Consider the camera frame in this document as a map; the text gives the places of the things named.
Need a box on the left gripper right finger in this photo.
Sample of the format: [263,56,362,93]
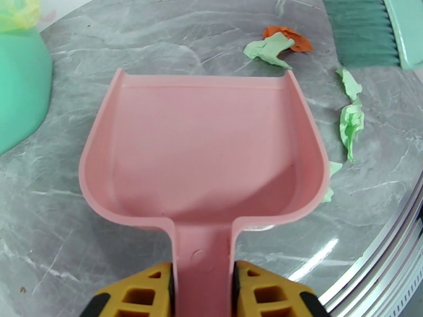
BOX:
[232,259,328,317]

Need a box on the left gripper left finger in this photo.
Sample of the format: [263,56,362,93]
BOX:
[78,262,176,317]

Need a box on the pink plastic dustpan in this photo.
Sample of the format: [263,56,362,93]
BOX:
[78,68,332,317]

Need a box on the green hand brush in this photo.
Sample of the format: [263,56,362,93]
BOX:
[321,0,423,71]

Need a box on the orange and green scraps top right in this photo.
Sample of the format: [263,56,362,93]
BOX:
[321,161,344,204]

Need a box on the green crumpled paper scrap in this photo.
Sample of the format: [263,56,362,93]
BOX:
[339,100,365,164]
[243,31,296,70]
[336,67,364,102]

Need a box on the green plastic trash bin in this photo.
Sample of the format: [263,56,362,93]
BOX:
[0,28,54,156]

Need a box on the orange crumpled paper scrap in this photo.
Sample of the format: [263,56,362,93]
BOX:
[262,25,314,53]

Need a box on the yellow plastic bin liner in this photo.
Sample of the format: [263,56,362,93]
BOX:
[0,0,42,33]

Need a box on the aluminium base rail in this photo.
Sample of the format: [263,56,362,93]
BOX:
[318,175,423,317]

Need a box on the white slotted cable duct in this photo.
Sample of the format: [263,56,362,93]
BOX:
[403,275,423,309]

